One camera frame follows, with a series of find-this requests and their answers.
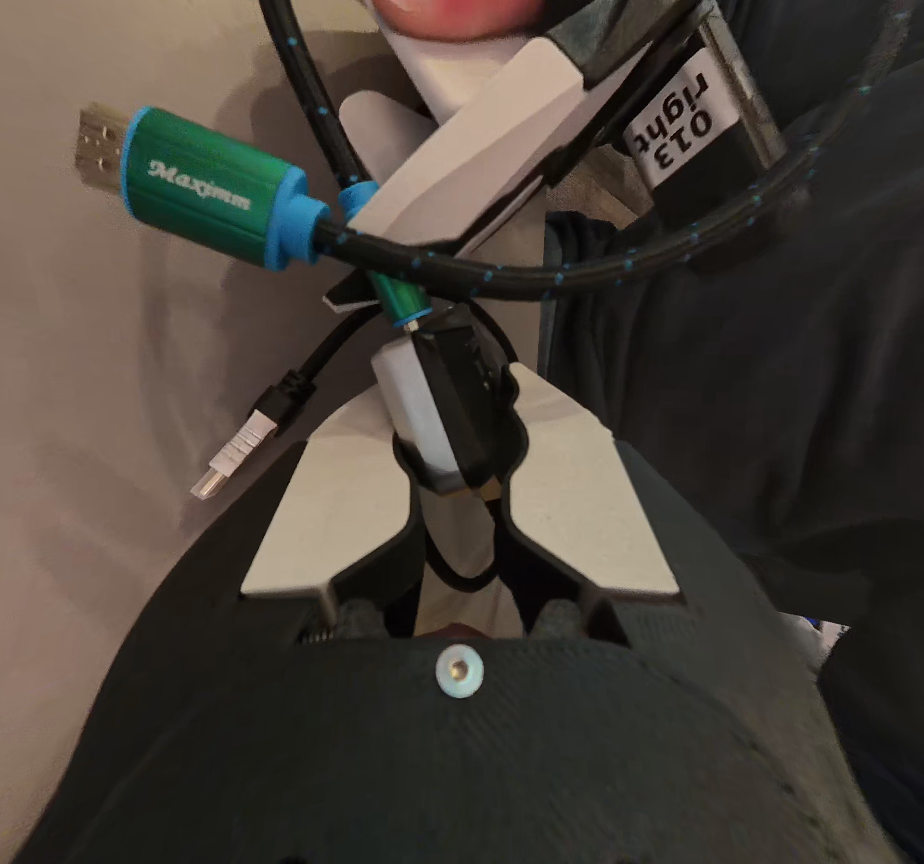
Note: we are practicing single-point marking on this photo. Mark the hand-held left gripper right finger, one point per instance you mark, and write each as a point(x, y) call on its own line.
point(585, 517)

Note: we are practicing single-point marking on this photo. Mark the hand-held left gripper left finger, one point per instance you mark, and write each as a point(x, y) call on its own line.
point(339, 510)

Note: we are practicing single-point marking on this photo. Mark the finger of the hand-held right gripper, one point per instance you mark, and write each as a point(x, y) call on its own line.
point(375, 120)
point(491, 135)

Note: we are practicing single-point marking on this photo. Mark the black hdmi switch box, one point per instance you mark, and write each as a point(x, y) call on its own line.
point(462, 402)

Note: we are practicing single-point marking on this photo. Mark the person's leg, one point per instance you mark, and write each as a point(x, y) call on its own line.
point(881, 734)

